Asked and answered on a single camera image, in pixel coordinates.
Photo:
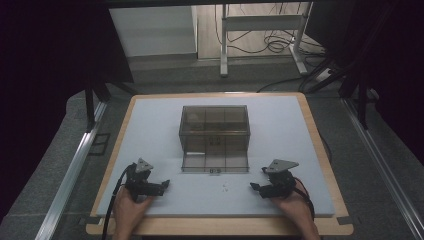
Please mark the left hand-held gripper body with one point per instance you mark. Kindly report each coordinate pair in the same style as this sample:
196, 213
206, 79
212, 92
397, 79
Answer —
139, 180

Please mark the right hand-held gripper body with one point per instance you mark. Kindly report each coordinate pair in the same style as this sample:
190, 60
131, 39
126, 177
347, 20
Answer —
282, 178

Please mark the person's right hand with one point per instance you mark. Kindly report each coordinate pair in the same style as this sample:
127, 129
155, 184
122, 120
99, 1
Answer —
293, 206

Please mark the person's left hand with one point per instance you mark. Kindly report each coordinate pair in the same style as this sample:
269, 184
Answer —
130, 209

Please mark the white foam mat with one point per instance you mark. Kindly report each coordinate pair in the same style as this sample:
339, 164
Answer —
153, 133

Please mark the smoky transparent plastic storage box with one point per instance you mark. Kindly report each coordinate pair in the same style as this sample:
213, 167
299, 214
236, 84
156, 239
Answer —
214, 133

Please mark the black tripod stand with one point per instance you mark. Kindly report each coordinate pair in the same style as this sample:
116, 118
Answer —
361, 100
89, 106

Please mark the white power strip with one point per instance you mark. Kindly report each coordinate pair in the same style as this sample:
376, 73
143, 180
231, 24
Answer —
323, 74

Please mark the dark curtain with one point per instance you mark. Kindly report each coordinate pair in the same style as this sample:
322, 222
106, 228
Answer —
43, 66
396, 66

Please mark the white cabinet panel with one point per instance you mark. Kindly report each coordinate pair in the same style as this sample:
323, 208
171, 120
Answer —
156, 30

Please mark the black floor frame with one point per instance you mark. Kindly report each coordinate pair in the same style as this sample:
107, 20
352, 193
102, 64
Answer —
99, 144

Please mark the aluminium rail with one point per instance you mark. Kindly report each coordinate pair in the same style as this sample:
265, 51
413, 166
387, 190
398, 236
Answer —
383, 170
70, 180

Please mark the white metal desk frame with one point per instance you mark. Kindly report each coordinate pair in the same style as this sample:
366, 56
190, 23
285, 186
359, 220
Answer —
260, 23

